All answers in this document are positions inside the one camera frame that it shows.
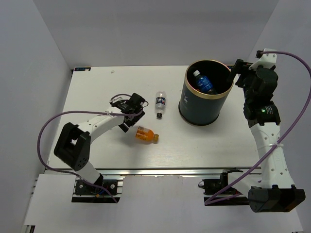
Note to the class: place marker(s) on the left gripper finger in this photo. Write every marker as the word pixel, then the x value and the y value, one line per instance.
pixel 132 120
pixel 124 127

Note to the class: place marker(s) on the small clear bottle black cap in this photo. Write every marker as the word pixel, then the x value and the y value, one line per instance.
pixel 160 104

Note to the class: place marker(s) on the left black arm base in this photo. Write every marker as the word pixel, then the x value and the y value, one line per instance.
pixel 85 193

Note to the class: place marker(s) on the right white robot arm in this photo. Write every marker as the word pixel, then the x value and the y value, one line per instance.
pixel 276 192

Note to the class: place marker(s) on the orange juice bottle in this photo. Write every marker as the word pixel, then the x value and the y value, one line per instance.
pixel 147 135

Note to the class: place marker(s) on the black corner sticker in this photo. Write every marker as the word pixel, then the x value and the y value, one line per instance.
pixel 76 69

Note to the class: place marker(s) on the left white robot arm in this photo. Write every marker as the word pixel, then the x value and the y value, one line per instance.
pixel 74 142

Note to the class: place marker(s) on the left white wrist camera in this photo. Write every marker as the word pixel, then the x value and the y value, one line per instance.
pixel 115 99

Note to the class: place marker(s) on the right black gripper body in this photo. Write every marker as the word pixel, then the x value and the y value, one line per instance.
pixel 245 80

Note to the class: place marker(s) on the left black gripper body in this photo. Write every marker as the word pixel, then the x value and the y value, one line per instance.
pixel 137 111

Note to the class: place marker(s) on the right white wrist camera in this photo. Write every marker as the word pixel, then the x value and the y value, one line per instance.
pixel 266 59

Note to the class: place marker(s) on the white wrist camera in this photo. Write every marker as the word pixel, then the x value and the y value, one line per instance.
pixel 266 59
pixel 115 99

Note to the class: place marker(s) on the dark blue round bin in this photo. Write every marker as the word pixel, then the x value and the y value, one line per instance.
pixel 198 108

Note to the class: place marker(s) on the clear bottle blue label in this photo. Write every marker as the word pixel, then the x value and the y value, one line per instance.
pixel 204 84

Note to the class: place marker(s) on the aluminium front rail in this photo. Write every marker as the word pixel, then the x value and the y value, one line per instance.
pixel 161 172

